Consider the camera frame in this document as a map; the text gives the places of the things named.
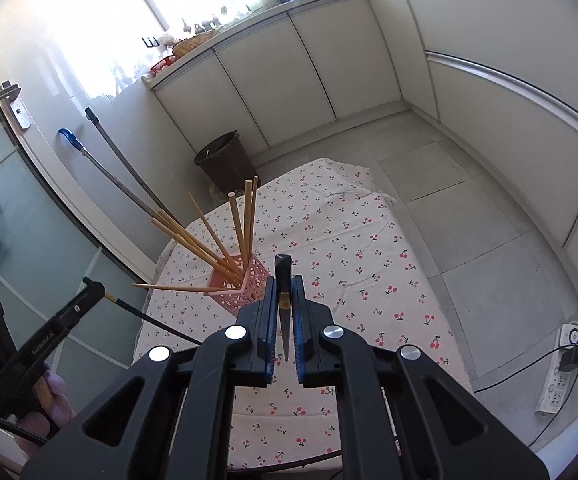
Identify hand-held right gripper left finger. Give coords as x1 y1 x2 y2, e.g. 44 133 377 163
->
19 276 280 480

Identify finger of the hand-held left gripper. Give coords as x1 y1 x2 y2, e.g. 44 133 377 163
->
66 276 107 318

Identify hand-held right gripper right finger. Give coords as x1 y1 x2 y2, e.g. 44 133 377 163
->
291 275 552 480

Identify pink perforated plastic basket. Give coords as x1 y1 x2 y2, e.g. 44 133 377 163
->
208 254 274 323

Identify black chopstick with gold band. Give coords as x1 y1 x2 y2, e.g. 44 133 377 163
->
274 254 294 363
103 294 204 347

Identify group of wooden chopsticks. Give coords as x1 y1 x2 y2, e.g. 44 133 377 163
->
133 176 260 293

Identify person's left hand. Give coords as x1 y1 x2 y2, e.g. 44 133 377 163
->
18 374 76 447

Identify frosted glass door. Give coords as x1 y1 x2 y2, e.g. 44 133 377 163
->
0 55 160 411

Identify cherry print tablecloth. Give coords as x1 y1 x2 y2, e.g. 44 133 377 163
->
131 157 472 471

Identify metal mop pole black grip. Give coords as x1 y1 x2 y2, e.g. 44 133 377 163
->
85 106 170 213

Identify metal mop pole blue grip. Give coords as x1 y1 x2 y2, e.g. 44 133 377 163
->
58 127 180 226

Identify brown plastic trash bin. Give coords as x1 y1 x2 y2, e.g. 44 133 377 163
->
192 130 257 193

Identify white power strip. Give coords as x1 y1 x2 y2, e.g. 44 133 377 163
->
534 322 578 415

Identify wicker basket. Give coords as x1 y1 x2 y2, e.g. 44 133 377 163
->
171 34 216 58

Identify white kitchen cabinets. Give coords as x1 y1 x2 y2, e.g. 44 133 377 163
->
141 0 578 311

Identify kitchen countertop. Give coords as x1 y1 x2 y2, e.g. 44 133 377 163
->
141 0 470 91

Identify black floor cable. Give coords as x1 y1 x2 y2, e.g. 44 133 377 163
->
472 357 570 448

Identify metal door handle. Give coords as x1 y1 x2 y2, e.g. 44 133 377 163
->
0 81 32 131

